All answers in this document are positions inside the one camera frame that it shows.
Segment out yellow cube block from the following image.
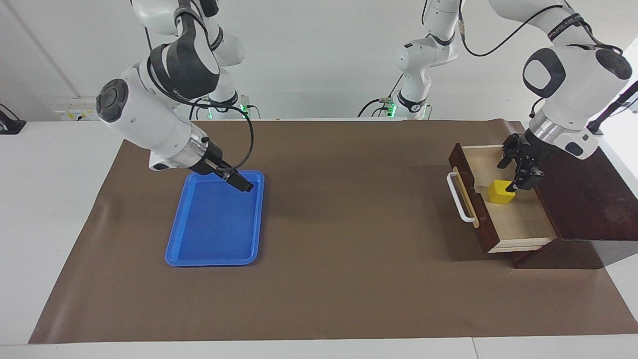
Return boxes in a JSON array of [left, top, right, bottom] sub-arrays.
[[487, 179, 517, 205]]

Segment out wooden drawer with white handle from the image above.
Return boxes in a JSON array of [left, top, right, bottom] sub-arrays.
[[447, 144, 558, 254]]

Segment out blue plastic tray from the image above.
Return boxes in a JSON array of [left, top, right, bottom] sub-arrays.
[[164, 170, 265, 267]]

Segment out dark brown wooden cabinet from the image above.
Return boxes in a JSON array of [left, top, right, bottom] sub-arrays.
[[503, 135, 638, 270]]

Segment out black stand with angled pole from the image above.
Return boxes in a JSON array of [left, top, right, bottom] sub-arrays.
[[586, 80, 638, 136]]

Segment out brown paper table mat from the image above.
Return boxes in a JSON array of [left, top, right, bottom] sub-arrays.
[[28, 119, 638, 345]]

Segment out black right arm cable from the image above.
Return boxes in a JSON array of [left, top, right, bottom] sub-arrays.
[[145, 25, 255, 175]]

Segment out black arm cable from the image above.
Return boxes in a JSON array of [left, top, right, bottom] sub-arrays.
[[456, 4, 624, 58], [145, 25, 255, 175]]

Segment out black right base cable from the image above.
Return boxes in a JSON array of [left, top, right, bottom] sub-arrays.
[[188, 97, 211, 121]]

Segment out black base cable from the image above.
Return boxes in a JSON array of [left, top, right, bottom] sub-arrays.
[[188, 97, 211, 121], [357, 75, 405, 119]]

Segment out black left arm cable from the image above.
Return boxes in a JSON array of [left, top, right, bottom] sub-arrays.
[[456, 4, 624, 58]]

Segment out white wall outlet box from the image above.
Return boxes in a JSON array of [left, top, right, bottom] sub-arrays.
[[54, 97, 103, 122]]

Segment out black left base cable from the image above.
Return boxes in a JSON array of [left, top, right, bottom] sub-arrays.
[[357, 75, 405, 119]]

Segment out small black clamp mount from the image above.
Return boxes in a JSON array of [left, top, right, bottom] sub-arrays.
[[0, 103, 27, 135]]

